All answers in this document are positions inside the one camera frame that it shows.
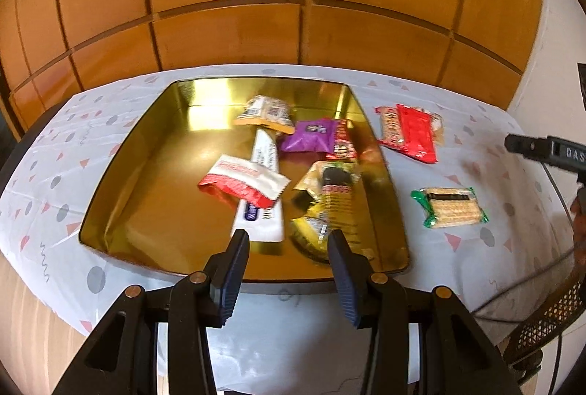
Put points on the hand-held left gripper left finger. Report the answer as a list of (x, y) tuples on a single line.
[(231, 276)]

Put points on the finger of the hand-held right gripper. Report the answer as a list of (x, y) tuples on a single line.
[(540, 149)]

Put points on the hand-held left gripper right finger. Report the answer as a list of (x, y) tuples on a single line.
[(343, 280)]

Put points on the yellow and black packet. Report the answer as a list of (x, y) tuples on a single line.
[(334, 203)]

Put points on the red and white packet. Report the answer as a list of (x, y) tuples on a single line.
[(242, 180)]

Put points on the gold metal tin tray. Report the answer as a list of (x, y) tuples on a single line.
[(174, 193)]

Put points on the green cracker packet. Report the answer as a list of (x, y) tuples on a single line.
[(453, 207)]

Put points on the clear round pastry packet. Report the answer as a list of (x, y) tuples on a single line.
[(437, 127)]

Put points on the plain red snack packet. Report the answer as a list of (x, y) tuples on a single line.
[(419, 134)]

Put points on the long white stick packet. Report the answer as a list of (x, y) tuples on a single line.
[(265, 152)]

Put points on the small red patterned packet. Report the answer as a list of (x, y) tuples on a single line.
[(341, 141)]

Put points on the purple snack packet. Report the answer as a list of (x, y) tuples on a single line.
[(306, 136)]

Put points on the long red-ended rice cracker packet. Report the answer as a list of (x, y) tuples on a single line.
[(388, 127)]

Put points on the beige and orange packet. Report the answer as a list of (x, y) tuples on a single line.
[(268, 111)]

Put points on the person's right hand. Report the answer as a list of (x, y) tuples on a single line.
[(580, 216)]

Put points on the wicker chair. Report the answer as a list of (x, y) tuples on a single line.
[(554, 322)]

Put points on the dark-edged table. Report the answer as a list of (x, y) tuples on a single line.
[(18, 143)]

